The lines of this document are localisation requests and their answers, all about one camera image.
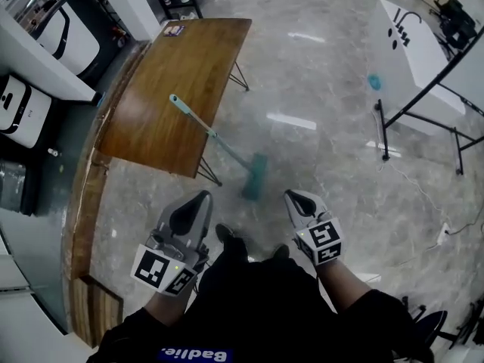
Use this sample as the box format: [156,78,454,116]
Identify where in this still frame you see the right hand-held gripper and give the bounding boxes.
[284,189,343,266]

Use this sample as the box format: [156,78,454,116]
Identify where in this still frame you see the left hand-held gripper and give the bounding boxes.
[130,190,213,297]

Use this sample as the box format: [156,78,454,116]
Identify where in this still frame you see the teal mop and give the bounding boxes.
[169,93,269,203]

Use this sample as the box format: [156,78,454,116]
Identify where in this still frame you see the person's right forearm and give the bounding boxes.
[316,259,374,314]

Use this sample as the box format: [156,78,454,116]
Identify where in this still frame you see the person's left forearm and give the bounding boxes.
[143,290,192,327]

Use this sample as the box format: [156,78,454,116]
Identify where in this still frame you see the person's left shoe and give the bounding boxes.
[215,222,236,244]

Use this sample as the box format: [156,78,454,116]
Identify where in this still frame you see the person's black clothing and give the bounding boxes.
[86,236,433,363]

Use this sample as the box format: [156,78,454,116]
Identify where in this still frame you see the curved wooden step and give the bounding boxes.
[60,39,153,349]

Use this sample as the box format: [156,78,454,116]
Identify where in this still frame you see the wooden table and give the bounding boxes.
[96,17,253,188]

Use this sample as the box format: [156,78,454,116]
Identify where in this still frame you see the white power strip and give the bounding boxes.
[436,222,452,247]

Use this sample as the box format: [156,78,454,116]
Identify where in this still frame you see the black swivel chair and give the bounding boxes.
[399,294,484,348]

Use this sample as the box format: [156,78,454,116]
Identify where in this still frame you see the plastic-wrapped black box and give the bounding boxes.
[0,159,28,216]

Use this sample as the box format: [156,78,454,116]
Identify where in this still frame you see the small colourful card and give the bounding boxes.
[163,23,186,39]

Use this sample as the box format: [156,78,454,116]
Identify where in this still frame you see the white service robot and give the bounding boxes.
[0,74,53,150]

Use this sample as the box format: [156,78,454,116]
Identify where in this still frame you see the small red toy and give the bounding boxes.
[110,26,128,49]

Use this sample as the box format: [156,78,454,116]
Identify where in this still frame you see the white pod with black stripe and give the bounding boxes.
[35,2,101,77]

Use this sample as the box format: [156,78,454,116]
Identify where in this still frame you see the black mesh chair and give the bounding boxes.
[428,0,479,51]

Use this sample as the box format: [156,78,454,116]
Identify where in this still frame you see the black stand frame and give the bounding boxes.
[374,24,484,177]

